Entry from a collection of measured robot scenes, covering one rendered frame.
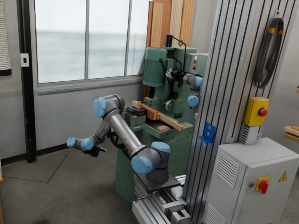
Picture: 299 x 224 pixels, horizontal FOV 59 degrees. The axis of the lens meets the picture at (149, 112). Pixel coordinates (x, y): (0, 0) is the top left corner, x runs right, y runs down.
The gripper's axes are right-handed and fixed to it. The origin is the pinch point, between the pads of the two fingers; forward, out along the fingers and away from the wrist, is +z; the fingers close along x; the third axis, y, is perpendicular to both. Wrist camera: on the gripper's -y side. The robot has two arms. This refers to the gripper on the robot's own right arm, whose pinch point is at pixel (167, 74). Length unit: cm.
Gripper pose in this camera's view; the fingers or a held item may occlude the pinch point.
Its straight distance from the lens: 211.9
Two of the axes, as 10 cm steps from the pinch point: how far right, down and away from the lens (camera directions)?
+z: -6.6, -3.3, 6.8
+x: -6.8, 6.5, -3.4
